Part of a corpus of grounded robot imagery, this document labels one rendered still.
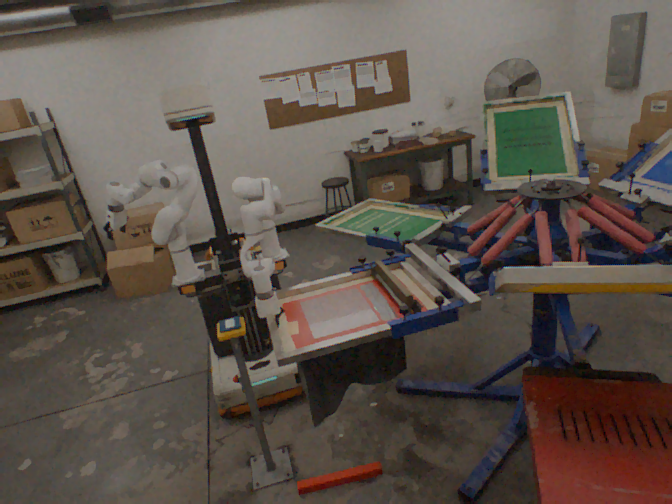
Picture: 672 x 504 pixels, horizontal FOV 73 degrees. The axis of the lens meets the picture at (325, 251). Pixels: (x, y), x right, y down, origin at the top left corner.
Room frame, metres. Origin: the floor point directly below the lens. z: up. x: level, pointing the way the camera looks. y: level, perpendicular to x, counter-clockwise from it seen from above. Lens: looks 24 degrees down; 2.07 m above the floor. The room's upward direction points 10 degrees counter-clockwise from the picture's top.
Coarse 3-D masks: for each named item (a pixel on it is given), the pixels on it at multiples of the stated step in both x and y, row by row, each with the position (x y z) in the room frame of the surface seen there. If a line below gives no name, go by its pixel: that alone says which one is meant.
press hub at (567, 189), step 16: (528, 192) 2.01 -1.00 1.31; (544, 192) 1.97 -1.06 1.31; (560, 192) 1.94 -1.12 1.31; (576, 192) 1.90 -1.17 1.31; (544, 208) 2.00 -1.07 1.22; (560, 224) 1.97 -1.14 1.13; (528, 240) 2.03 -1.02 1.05; (560, 240) 1.93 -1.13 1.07; (528, 256) 1.93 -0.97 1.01; (544, 304) 1.96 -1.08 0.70; (544, 320) 1.96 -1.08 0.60; (544, 336) 1.96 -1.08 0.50; (544, 352) 1.96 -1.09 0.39
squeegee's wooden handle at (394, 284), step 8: (376, 264) 2.05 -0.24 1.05; (376, 272) 2.07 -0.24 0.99; (384, 272) 1.94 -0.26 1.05; (384, 280) 1.95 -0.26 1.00; (392, 280) 1.84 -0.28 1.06; (392, 288) 1.84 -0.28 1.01; (400, 288) 1.75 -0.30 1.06; (400, 296) 1.75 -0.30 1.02; (408, 296) 1.67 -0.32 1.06; (408, 304) 1.67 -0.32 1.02
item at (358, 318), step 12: (336, 312) 1.81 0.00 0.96; (348, 312) 1.79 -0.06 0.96; (360, 312) 1.78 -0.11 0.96; (372, 312) 1.76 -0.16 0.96; (396, 312) 1.72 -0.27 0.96; (300, 324) 1.76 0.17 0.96; (312, 324) 1.74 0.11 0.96; (324, 324) 1.73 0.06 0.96; (336, 324) 1.71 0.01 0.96; (348, 324) 1.69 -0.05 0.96; (360, 324) 1.68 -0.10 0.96; (372, 324) 1.66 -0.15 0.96; (300, 336) 1.67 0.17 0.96; (312, 336) 1.65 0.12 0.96; (324, 336) 1.63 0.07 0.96; (336, 336) 1.62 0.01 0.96
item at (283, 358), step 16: (368, 272) 2.11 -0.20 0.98; (416, 272) 2.00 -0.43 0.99; (288, 288) 2.06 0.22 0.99; (304, 288) 2.05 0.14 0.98; (320, 288) 2.07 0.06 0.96; (432, 288) 1.82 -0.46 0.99; (272, 320) 1.78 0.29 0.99; (272, 336) 1.65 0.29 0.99; (352, 336) 1.55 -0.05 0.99; (368, 336) 1.54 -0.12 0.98; (384, 336) 1.56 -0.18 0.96; (288, 352) 1.52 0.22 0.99; (304, 352) 1.50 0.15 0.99; (320, 352) 1.51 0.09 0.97
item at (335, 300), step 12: (348, 288) 2.02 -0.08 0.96; (384, 288) 1.96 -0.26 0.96; (300, 300) 1.98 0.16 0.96; (312, 300) 1.96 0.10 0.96; (324, 300) 1.94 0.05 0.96; (336, 300) 1.92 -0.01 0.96; (348, 300) 1.90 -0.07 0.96; (360, 300) 1.88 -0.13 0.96; (288, 312) 1.89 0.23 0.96; (300, 312) 1.87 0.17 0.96; (312, 312) 1.85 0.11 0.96; (324, 312) 1.83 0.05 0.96
